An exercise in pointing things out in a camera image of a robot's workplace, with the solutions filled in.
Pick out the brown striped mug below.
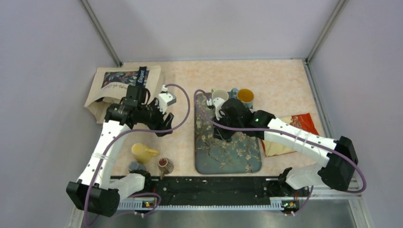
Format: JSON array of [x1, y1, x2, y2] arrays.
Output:
[[158, 157, 174, 180]]

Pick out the floral blue serving tray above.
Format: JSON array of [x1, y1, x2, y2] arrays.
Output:
[[194, 109, 262, 175]]

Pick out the aluminium frame rail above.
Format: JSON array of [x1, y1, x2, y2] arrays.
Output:
[[67, 173, 361, 217]]

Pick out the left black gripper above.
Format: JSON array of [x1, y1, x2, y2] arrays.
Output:
[[138, 97, 174, 136]]

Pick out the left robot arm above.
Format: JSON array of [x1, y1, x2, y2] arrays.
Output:
[[66, 85, 176, 217]]

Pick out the small grey cup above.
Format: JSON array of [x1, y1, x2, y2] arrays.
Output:
[[128, 161, 147, 173]]

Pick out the light blue mug yellow inside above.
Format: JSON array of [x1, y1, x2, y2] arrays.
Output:
[[230, 88, 255, 109]]

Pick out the beige canvas tote bag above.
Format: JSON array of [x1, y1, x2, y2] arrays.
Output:
[[84, 65, 163, 124]]

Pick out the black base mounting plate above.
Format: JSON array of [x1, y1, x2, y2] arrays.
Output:
[[108, 176, 311, 212]]

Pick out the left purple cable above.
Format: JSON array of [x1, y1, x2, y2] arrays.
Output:
[[82, 83, 192, 228]]

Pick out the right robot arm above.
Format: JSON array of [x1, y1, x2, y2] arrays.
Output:
[[209, 98, 358, 196]]

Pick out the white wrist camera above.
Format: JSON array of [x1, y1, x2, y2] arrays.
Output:
[[206, 97, 225, 121], [157, 85, 176, 114]]

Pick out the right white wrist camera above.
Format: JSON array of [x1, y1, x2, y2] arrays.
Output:
[[206, 97, 225, 121]]

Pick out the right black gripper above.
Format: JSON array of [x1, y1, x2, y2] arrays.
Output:
[[212, 111, 243, 141]]

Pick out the orange cream snack bag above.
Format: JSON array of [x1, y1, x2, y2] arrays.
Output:
[[260, 113, 320, 157]]

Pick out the light green mug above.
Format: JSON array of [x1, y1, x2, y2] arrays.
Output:
[[211, 88, 229, 101]]

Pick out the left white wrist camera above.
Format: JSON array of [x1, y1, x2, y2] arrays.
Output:
[[157, 85, 176, 114]]

